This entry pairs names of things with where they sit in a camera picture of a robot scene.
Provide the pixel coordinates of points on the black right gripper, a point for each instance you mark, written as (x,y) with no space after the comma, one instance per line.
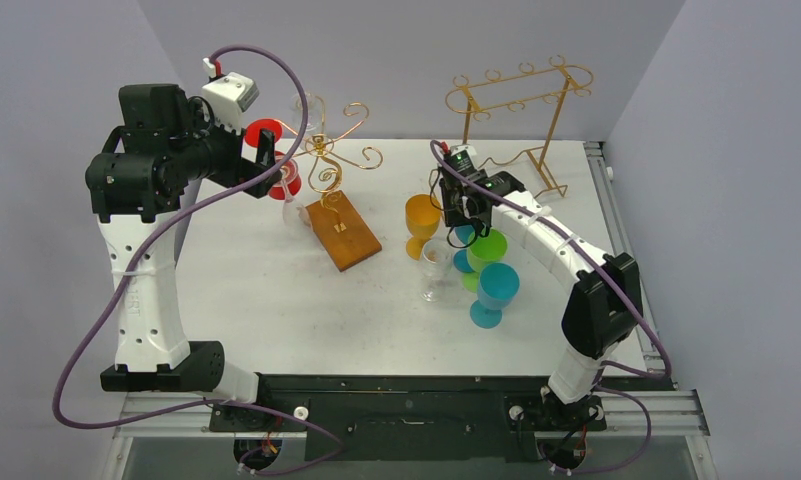
(460,202)

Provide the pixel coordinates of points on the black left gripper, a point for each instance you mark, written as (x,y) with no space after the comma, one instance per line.
(241,169)

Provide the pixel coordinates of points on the red plastic goblet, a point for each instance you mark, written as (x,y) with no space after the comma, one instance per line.
(290,181)

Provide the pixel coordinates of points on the blue plastic goblet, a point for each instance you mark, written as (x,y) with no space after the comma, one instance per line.
(463,255)
(497,286)

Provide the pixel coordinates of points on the clear champagne flute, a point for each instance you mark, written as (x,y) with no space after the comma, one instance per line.
(294,213)

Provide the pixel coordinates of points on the gold spiral rack wooden base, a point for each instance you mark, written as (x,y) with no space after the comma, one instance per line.
(337,224)

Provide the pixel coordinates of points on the patterned clear glass goblet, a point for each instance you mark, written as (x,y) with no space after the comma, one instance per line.
(315,108)

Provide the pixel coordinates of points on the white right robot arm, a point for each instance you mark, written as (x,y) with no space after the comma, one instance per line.
(604,305)

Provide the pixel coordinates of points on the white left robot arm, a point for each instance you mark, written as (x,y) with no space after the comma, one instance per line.
(167,140)

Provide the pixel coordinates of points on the small clear wine glass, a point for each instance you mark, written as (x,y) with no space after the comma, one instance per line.
(435,263)

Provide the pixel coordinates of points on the orange plastic goblet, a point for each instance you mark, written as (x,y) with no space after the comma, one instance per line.
(423,218)

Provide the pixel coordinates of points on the green plastic goblet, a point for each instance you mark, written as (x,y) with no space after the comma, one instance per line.
(481,253)

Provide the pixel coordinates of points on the blue plastic goblet front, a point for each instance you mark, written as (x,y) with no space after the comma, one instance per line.
(497,286)

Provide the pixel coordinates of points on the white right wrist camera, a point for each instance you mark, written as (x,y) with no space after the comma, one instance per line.
(463,151)

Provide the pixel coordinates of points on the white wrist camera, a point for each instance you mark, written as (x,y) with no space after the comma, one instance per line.
(463,151)
(229,96)

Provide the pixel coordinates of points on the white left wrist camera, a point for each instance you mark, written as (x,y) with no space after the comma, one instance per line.
(229,96)

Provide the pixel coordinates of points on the gold rectangular wire glass rack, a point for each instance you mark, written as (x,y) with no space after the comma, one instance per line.
(524,102)

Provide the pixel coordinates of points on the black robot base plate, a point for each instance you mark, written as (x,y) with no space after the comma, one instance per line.
(417,418)

